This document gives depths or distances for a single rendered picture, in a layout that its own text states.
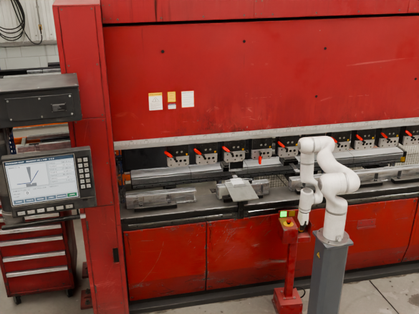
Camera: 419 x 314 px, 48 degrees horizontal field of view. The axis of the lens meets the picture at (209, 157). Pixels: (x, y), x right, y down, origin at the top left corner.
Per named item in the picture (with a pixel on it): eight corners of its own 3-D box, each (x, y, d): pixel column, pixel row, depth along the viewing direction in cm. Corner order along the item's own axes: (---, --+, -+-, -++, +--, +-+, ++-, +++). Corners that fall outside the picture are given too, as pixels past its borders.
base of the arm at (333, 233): (355, 243, 278) (359, 216, 270) (325, 248, 274) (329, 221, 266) (338, 225, 295) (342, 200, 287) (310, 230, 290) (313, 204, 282)
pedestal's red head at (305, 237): (282, 243, 335) (284, 222, 327) (277, 231, 349) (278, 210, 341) (310, 242, 337) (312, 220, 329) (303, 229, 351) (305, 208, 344)
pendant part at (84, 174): (12, 219, 257) (0, 159, 242) (14, 208, 268) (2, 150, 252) (97, 207, 269) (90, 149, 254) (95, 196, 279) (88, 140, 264)
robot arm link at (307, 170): (320, 159, 324) (319, 200, 333) (298, 160, 322) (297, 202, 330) (326, 162, 316) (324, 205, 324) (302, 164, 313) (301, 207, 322)
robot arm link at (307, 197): (310, 202, 333) (297, 203, 332) (312, 186, 326) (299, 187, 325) (313, 209, 326) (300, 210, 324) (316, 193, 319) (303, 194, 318)
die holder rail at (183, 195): (126, 209, 336) (125, 197, 332) (126, 204, 342) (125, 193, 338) (196, 201, 346) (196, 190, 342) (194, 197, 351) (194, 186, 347)
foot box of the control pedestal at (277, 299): (279, 323, 356) (280, 310, 351) (271, 299, 379) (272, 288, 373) (305, 320, 358) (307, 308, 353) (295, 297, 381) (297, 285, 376)
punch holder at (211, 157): (196, 165, 332) (196, 143, 325) (194, 160, 339) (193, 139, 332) (217, 163, 334) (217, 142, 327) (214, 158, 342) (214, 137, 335)
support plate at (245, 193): (233, 202, 323) (233, 200, 322) (224, 184, 346) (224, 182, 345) (259, 199, 326) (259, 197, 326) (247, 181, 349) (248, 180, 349)
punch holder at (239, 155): (224, 162, 335) (224, 141, 328) (221, 157, 343) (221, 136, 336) (244, 161, 338) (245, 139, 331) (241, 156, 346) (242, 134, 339)
